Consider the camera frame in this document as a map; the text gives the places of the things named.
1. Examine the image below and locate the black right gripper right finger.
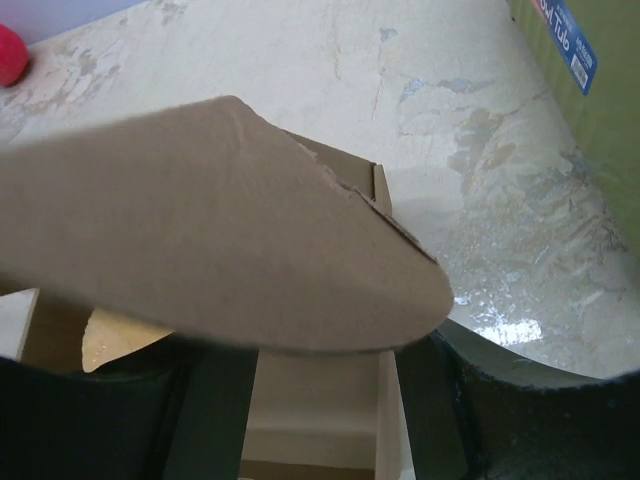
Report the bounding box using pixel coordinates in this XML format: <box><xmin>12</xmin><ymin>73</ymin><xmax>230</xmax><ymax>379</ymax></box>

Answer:
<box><xmin>397</xmin><ymin>329</ymin><xmax>639</xmax><ymax>479</ymax></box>

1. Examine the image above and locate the green plastic bin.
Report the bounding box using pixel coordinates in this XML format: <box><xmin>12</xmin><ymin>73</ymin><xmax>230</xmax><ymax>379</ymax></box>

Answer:
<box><xmin>509</xmin><ymin>0</ymin><xmax>639</xmax><ymax>254</ymax></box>

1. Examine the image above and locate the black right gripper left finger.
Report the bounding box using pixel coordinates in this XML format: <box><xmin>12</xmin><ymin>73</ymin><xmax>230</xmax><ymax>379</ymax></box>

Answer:
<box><xmin>1</xmin><ymin>336</ymin><xmax>258</xmax><ymax>479</ymax></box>

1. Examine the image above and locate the round yellow biscuit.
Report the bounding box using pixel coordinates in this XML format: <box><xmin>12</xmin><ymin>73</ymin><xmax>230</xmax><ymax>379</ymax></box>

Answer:
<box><xmin>82</xmin><ymin>309</ymin><xmax>173</xmax><ymax>373</ymax></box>

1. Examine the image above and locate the brown cardboard box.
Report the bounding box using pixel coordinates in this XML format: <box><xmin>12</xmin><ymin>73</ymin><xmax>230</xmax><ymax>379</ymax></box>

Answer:
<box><xmin>0</xmin><ymin>94</ymin><xmax>455</xmax><ymax>480</ymax></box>

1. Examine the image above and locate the red apple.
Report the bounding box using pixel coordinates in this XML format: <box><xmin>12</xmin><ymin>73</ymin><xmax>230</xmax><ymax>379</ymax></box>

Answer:
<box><xmin>0</xmin><ymin>24</ymin><xmax>29</xmax><ymax>87</ymax></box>

